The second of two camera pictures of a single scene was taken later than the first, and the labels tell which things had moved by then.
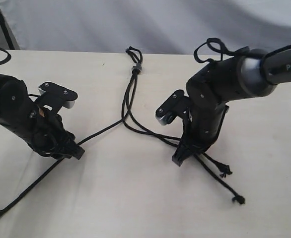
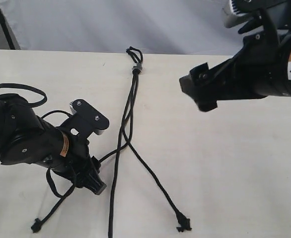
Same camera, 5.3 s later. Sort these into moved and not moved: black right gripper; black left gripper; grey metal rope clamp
Moved: black right gripper; black left gripper
Not moved: grey metal rope clamp
